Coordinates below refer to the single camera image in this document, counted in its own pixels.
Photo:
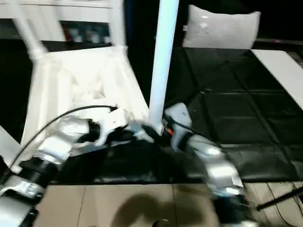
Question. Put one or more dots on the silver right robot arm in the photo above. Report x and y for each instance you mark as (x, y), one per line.
(217, 168)

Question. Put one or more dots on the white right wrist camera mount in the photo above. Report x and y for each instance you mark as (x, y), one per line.
(180, 116)

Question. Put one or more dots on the grey cushion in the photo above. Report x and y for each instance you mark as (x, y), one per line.
(222, 28)

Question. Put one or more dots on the white plastic table top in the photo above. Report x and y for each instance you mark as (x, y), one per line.
(82, 78)

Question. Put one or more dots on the white plastic table leg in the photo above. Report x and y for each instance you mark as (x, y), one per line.
(7, 146)
(28, 35)
(163, 59)
(117, 23)

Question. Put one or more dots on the black television with red logo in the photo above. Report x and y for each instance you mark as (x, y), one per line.
(279, 41)

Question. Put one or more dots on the black floor stand foot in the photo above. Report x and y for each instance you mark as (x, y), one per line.
(279, 199)

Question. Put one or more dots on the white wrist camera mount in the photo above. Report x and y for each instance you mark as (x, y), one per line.
(180, 116)
(113, 120)

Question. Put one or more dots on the black robot right foot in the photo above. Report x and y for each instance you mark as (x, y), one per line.
(161, 223)

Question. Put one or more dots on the white flat board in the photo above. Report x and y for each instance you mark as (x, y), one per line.
(281, 71)

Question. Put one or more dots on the white sideboard cabinet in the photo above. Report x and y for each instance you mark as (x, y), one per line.
(59, 14)

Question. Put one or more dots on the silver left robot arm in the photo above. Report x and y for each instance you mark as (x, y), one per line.
(52, 146)

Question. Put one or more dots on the black work mat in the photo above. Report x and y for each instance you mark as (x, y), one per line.
(236, 106)

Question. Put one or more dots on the red packet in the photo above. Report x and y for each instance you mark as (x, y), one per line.
(68, 34)

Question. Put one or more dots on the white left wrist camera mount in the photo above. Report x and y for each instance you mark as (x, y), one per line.
(113, 120)

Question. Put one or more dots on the black sofa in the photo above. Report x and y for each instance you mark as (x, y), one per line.
(139, 23)

